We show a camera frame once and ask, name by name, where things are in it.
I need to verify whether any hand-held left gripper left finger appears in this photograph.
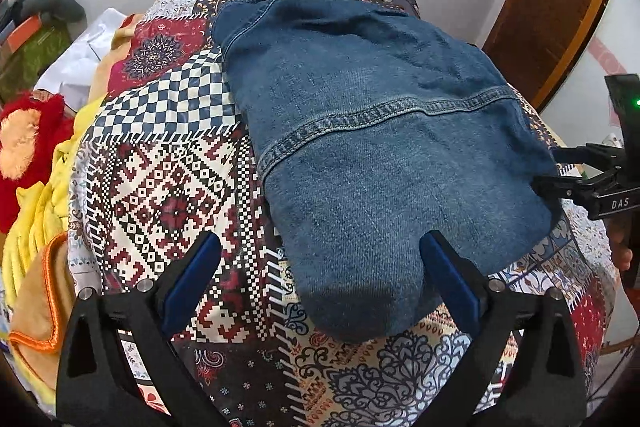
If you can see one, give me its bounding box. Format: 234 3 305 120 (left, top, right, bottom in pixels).
55 231 223 427

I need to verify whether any yellow blanket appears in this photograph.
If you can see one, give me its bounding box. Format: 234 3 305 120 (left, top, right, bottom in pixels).
1 99 103 408

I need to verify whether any tan blanket with orange trim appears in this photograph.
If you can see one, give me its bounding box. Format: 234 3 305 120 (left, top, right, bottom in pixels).
7 234 76 354

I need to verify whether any brown wooden door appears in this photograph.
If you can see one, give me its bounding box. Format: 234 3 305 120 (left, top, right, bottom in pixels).
481 0 622 114

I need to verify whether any red fluffy plush blanket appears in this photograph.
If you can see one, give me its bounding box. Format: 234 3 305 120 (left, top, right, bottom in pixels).
0 91 77 234

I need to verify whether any dark cloth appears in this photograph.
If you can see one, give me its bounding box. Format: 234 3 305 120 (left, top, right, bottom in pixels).
390 0 423 18

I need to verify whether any person's right hand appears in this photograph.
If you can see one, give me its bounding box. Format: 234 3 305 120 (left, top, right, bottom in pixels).
608 226 639 271

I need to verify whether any peach cloth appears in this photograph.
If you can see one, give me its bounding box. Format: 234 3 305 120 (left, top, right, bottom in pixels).
89 13 147 104

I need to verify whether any blue denim jacket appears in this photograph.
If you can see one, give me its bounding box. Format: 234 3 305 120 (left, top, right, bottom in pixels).
212 0 563 344

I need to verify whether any grey-green pillow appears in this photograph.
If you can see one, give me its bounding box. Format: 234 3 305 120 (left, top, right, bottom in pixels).
19 0 87 26

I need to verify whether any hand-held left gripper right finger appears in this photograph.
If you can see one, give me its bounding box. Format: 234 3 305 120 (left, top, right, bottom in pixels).
419 231 588 427

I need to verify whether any white cloth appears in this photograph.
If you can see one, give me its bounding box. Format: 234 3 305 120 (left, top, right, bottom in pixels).
36 7 132 108

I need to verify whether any orange box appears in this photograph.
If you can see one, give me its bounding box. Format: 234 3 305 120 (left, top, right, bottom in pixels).
6 16 42 54

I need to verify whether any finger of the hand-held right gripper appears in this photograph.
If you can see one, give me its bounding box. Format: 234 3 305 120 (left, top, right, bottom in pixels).
555 145 626 168
532 174 602 208

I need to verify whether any patchwork patterned bedspread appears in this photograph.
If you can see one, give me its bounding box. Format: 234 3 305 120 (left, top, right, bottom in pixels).
65 0 619 427

